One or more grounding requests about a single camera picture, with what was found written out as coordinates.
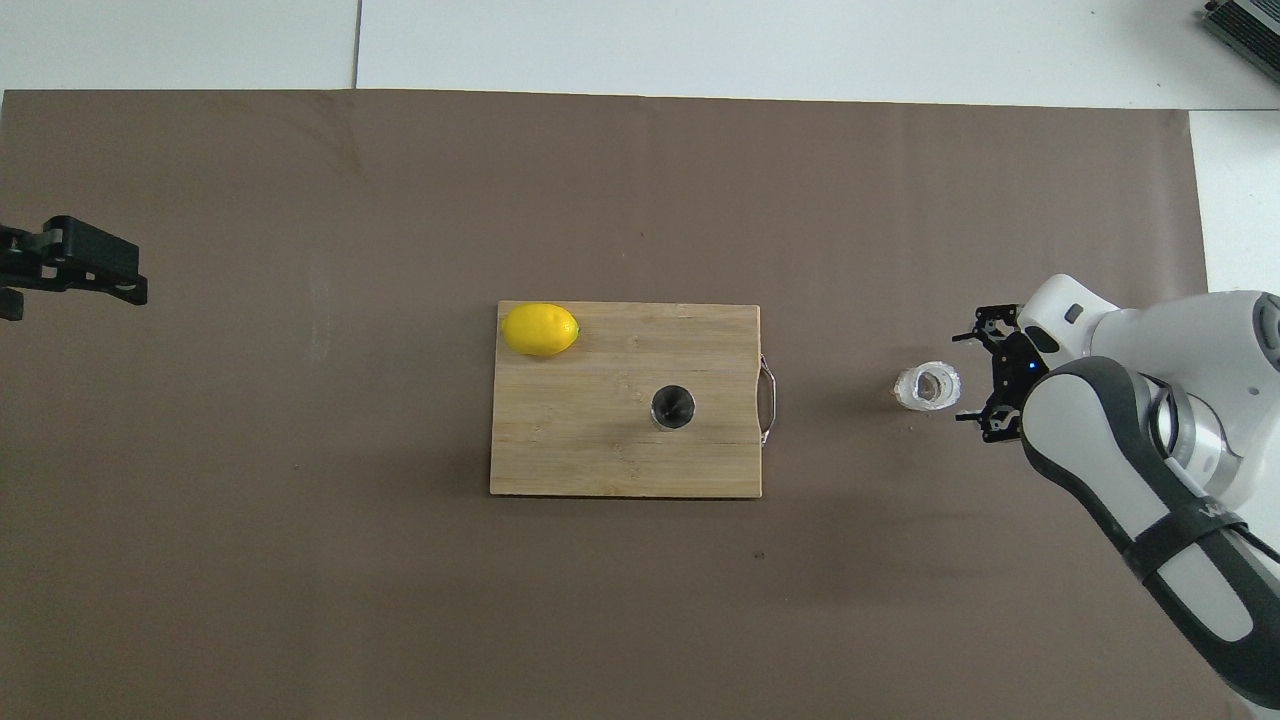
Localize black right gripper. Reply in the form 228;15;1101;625
952;305;1051;444

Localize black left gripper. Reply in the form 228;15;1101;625
0;216;149;321

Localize steel double jigger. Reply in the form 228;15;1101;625
650;383;697;433

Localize brown paper table mat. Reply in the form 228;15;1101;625
0;88;1256;720

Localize grey ribbed metal device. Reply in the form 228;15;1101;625
1197;0;1280;84

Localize yellow lemon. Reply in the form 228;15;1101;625
500;302;581;358

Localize wooden cutting board metal handle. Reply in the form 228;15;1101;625
490;302;778;499

